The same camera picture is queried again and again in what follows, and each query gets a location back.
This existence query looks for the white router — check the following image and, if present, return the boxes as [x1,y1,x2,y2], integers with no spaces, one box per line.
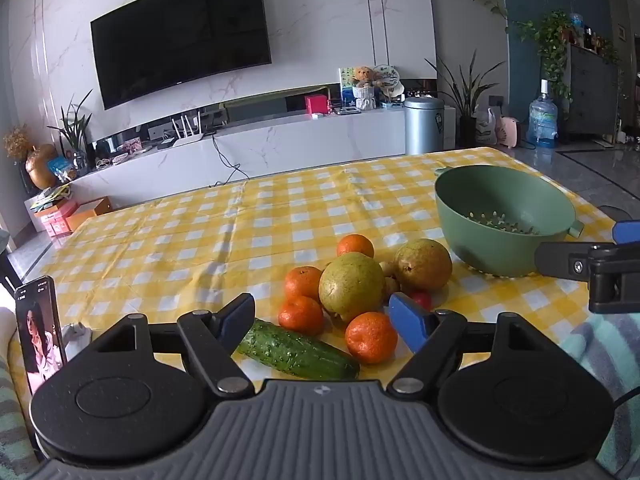
[171,114,207,142]

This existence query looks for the white marble tv cabinet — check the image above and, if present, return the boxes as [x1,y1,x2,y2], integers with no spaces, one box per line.
[65,107,457,211]

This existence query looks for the brown teddy bear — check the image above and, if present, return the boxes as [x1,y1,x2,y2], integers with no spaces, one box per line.
[348,65,383,87]

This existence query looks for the black wall television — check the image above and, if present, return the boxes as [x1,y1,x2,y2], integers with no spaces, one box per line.
[90,0,274,111]

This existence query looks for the grey drawer cabinet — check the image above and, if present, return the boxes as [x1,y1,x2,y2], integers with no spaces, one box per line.
[567,42,621,136]

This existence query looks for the yellow checked tablecloth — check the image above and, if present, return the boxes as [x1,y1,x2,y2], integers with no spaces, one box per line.
[10,146,621,411]

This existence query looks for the black cable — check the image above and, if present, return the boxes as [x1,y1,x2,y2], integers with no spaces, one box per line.
[210,132,251,189]

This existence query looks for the pink fan heater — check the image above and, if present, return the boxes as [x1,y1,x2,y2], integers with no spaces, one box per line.
[496,116,521,149]

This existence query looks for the stack of papers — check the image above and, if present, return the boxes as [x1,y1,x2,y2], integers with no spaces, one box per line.
[30,185,73,211]

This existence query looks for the trailing ivy plant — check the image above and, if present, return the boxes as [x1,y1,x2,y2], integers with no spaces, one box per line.
[515,10,576,104]

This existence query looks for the teal striped blanket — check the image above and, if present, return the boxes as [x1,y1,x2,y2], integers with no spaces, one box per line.
[559,310,640,480]

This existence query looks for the long-leaf potted plant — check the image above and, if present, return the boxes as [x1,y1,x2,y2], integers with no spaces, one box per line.
[425,50,506,147]

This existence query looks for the silver pedal trash can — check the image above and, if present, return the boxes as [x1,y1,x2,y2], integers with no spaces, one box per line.
[403,96,446,156]

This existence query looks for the blue snack bag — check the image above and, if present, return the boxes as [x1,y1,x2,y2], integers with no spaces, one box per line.
[47,156,76,184]

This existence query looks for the white plastic bag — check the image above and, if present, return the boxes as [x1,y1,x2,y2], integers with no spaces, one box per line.
[475,107,497,146]

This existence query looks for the brownish pear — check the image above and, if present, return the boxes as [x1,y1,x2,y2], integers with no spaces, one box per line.
[394,239,453,294]

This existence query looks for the pink box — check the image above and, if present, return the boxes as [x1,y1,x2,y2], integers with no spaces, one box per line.
[34,199,80,237]

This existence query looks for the green plant in glass vase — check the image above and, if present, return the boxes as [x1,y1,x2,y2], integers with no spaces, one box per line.
[47,90,96,173]

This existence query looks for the painted picture card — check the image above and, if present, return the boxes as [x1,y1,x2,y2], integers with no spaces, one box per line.
[340,66,357,107]

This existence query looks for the large yellow-green pear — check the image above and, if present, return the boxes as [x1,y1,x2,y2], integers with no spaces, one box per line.
[318,253,386,322]

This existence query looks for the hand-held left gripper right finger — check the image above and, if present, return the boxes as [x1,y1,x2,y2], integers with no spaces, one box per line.
[387,292,547,401]

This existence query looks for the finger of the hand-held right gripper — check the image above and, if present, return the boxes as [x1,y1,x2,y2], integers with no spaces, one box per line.
[534,241,640,314]
[612,219,640,246]

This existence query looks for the smartphone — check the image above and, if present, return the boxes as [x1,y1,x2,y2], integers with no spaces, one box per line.
[15,276,68,396]

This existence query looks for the green colander bowl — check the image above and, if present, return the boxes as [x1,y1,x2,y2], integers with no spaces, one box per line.
[433,164,585,279]

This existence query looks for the round paper fan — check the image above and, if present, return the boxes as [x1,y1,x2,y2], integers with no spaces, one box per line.
[372,63,404,102]

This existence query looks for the orange mandarin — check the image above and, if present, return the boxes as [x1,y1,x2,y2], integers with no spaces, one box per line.
[345,311,399,365]
[284,266,323,304]
[336,234,375,260]
[278,296,325,336]

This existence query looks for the dried yellow flowers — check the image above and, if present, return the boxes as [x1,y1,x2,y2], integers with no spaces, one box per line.
[2,125,32,162]

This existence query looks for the orange shoe box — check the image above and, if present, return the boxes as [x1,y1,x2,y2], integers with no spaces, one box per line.
[65,197,113,233]

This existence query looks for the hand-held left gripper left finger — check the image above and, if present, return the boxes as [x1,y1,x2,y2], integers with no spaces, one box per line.
[93,293,256,401]

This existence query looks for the golden vase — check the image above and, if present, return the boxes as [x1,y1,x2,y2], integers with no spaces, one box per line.
[25,144,59,190]

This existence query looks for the green cucumber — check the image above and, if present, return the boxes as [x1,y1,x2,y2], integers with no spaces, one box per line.
[236,318,361,381]

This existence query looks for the white charger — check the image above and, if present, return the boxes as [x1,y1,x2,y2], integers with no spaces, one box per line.
[65,322,94,356]

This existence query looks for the blue water jug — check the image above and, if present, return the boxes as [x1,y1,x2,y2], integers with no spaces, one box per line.
[528,79,559,149]

